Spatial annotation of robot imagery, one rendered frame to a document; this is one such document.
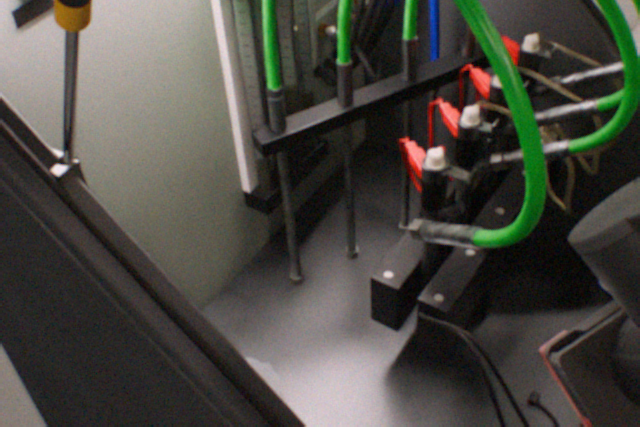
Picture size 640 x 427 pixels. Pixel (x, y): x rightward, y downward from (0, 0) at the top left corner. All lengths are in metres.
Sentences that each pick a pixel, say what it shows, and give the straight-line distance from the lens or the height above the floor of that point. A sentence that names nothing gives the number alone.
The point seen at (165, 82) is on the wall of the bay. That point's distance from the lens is 0.87.
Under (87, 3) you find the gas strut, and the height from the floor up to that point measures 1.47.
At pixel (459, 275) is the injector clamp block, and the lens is 0.92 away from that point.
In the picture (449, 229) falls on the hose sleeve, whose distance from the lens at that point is 0.69.
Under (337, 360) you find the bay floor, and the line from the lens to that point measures 1.03.
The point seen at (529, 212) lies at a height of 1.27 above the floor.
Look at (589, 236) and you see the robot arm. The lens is 0.37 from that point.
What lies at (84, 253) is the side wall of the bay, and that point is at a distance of 0.58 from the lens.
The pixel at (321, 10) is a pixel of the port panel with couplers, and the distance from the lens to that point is 1.08.
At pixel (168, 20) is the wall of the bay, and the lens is 0.85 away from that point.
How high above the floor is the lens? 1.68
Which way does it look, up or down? 43 degrees down
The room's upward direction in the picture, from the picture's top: 4 degrees counter-clockwise
